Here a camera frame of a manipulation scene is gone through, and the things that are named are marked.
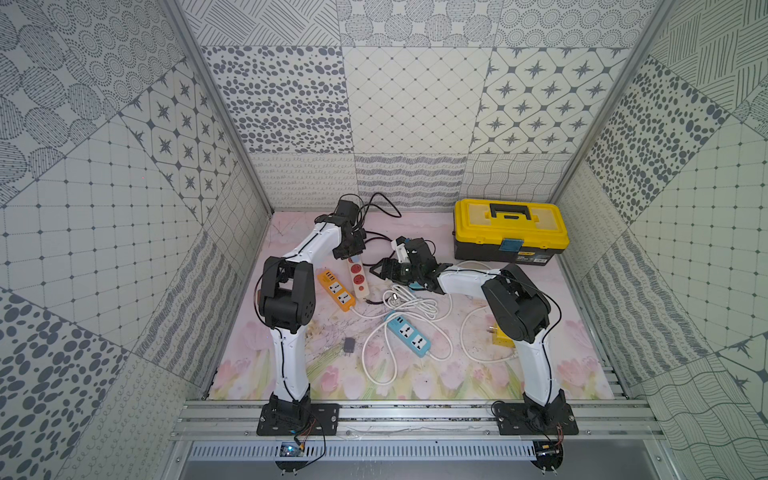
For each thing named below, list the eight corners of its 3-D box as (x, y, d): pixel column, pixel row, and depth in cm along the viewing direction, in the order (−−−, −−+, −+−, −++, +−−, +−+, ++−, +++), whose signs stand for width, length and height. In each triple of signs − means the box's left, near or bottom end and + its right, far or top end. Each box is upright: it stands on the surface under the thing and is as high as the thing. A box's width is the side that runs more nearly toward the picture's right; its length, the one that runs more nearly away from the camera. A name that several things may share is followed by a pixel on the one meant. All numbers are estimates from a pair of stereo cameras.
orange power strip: (344, 313, 94) (343, 310, 92) (316, 279, 102) (315, 275, 100) (357, 304, 96) (356, 300, 94) (329, 271, 104) (328, 267, 102)
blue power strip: (383, 324, 92) (382, 318, 89) (394, 313, 95) (394, 307, 92) (420, 360, 85) (421, 356, 82) (431, 348, 88) (433, 343, 85)
